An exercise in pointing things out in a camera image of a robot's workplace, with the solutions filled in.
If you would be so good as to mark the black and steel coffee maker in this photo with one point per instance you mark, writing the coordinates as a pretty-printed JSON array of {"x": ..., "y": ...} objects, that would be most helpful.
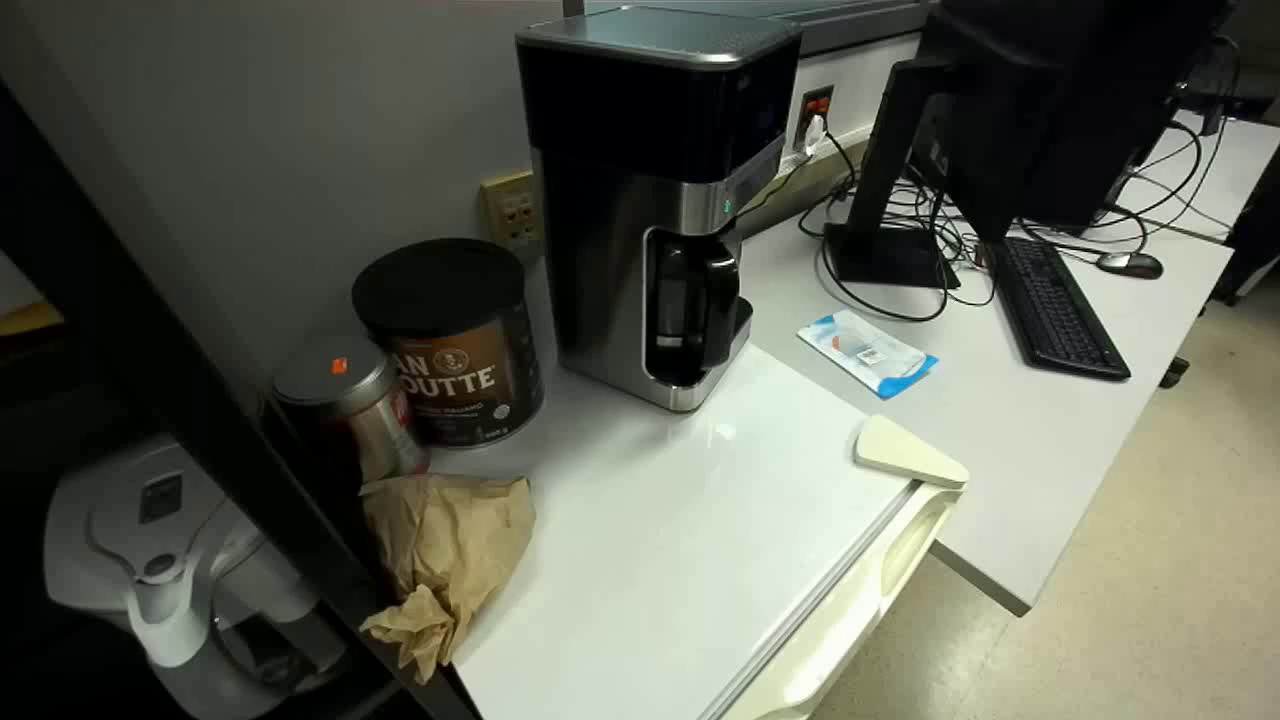
[{"x": 602, "y": 265}]

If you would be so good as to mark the brown coffee can, black lid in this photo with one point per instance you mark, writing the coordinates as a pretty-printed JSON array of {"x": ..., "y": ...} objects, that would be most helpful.
[{"x": 464, "y": 382}]

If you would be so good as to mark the blue and white packet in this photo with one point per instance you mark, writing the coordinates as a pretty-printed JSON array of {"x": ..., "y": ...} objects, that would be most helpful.
[{"x": 866, "y": 355}]

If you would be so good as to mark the crumpled brown paper bag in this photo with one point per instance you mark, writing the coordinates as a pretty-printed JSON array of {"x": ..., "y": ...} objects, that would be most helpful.
[{"x": 447, "y": 546}]

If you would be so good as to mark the cream wedge-shaped pad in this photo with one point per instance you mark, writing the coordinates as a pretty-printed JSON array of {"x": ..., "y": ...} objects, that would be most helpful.
[{"x": 907, "y": 454}]

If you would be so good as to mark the steel canister with orange dot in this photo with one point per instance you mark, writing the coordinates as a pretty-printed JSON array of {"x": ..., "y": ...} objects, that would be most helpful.
[{"x": 342, "y": 382}]

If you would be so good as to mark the white mini fridge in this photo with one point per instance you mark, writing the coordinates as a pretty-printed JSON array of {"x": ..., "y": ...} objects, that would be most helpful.
[{"x": 855, "y": 600}]

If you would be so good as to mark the black computer keyboard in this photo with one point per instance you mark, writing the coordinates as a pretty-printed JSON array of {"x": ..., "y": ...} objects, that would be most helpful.
[{"x": 1053, "y": 315}]

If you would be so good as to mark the black computer monitor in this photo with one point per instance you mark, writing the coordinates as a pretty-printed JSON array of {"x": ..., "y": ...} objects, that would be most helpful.
[{"x": 1064, "y": 105}]

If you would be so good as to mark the black computer mouse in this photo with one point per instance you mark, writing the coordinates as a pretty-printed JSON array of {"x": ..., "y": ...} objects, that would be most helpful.
[{"x": 1131, "y": 265}]

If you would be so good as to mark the beige wall outlet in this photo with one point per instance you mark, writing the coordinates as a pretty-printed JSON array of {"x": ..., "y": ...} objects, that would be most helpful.
[{"x": 508, "y": 204}]

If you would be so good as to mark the black shelf frame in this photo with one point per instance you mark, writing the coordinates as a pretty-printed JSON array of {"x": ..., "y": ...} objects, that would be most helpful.
[{"x": 135, "y": 307}]

